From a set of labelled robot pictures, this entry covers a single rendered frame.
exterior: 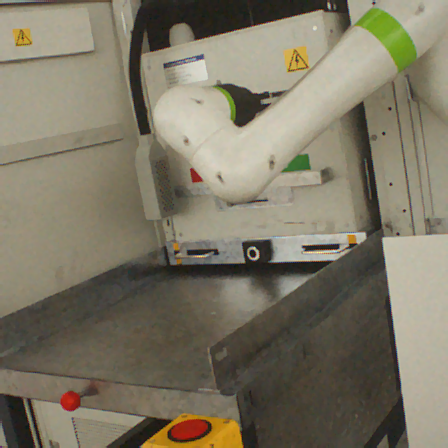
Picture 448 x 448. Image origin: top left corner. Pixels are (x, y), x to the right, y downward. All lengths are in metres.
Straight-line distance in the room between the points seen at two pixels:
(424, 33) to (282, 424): 0.68
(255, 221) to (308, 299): 0.43
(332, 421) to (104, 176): 0.87
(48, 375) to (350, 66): 0.73
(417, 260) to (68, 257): 1.09
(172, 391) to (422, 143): 0.74
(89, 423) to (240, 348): 1.35
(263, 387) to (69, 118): 0.95
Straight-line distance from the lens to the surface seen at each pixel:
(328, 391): 1.27
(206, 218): 1.67
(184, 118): 1.12
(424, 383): 0.87
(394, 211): 1.52
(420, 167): 1.48
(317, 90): 1.13
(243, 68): 1.55
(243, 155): 1.09
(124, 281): 1.64
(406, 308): 0.83
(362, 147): 1.55
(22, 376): 1.29
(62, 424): 2.43
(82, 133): 1.73
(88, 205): 1.75
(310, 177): 1.46
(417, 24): 1.18
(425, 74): 1.29
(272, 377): 1.05
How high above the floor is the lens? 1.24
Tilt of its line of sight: 10 degrees down
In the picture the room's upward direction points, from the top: 10 degrees counter-clockwise
